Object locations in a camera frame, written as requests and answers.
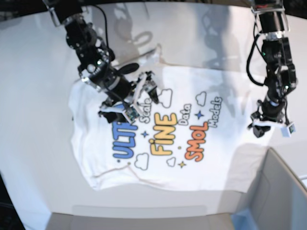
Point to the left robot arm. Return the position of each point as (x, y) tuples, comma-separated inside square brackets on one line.
[(281, 74)]

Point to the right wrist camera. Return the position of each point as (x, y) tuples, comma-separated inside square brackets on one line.
[(131, 114)]

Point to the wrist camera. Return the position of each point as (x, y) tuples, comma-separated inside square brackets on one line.
[(288, 130), (131, 114)]

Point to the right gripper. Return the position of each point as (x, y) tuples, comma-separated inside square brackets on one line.
[(126, 94)]

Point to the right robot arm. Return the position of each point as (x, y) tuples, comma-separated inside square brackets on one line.
[(95, 69)]

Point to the grey cardboard box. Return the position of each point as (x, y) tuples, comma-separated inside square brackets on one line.
[(276, 199)]

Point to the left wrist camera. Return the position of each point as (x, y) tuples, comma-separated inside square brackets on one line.
[(288, 130)]

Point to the white t-shirt with print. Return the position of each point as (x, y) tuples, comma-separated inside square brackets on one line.
[(196, 137)]

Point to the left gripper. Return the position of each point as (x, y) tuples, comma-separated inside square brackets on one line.
[(270, 112)]

